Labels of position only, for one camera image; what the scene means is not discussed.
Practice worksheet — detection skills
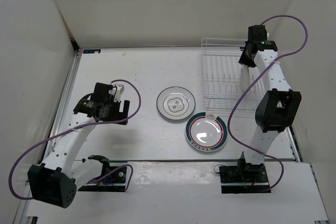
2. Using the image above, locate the white wire dish rack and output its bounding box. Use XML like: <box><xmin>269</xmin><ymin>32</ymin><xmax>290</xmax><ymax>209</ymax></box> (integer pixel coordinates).
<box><xmin>202</xmin><ymin>38</ymin><xmax>259</xmax><ymax>110</ymax></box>

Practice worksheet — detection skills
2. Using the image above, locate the white plate green red rim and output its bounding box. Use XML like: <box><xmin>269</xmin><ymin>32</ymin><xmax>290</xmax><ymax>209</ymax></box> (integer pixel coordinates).
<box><xmin>185</xmin><ymin>112</ymin><xmax>228</xmax><ymax>153</ymax></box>

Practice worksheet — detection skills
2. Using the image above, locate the white plate teal clover design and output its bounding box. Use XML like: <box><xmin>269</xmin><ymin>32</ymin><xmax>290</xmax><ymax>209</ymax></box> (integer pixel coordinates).
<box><xmin>156</xmin><ymin>86</ymin><xmax>196</xmax><ymax>122</ymax></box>

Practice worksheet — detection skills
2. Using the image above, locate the aluminium table edge rail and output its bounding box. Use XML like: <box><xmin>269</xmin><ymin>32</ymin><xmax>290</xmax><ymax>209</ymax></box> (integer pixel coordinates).
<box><xmin>13</xmin><ymin>39</ymin><xmax>80</xmax><ymax>223</ymax></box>

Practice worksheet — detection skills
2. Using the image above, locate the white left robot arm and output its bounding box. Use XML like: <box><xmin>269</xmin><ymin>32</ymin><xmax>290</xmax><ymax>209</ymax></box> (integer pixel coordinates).
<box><xmin>28</xmin><ymin>82</ymin><xmax>130</xmax><ymax>208</ymax></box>

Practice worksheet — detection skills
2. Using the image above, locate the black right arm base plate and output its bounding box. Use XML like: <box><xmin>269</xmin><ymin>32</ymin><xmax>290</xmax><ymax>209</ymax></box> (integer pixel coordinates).
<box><xmin>213</xmin><ymin>164</ymin><xmax>271</xmax><ymax>194</ymax></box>

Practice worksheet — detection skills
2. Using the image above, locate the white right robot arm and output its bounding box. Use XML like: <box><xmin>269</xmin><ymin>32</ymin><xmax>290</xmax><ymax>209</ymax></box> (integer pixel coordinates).
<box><xmin>236</xmin><ymin>25</ymin><xmax>301</xmax><ymax>182</ymax></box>

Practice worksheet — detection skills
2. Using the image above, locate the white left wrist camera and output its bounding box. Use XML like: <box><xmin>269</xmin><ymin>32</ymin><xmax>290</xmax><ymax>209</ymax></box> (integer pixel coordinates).
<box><xmin>111</xmin><ymin>84</ymin><xmax>124</xmax><ymax>102</ymax></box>

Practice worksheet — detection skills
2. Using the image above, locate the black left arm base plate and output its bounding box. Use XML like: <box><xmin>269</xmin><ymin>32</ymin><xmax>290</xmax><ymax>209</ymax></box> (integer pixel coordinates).
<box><xmin>78</xmin><ymin>164</ymin><xmax>134</xmax><ymax>193</ymax></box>

